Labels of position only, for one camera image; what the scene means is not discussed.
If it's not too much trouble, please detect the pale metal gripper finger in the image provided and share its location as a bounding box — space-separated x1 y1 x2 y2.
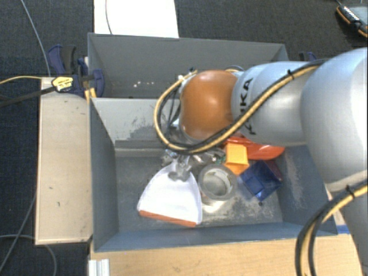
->
160 151 177 168
168 162 192 183

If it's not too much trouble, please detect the white cloth with orange edge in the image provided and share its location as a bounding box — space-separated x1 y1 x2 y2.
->
136 165 204 228

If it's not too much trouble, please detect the grey tape roll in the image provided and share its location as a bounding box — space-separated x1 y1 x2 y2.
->
197 163 239 202

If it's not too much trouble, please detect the orange block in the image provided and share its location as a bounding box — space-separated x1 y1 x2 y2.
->
224 143 250 176

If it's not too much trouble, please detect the clear blue box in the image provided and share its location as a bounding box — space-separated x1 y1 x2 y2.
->
239 160 283 202

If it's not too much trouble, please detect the red-orange plastic thing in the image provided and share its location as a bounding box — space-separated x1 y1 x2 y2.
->
221 136 286 162

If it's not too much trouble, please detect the grey metal bin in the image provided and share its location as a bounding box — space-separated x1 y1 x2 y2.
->
87 32 339 253

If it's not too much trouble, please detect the pale wood flat board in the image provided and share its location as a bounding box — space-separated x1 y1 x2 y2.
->
34 78 93 246

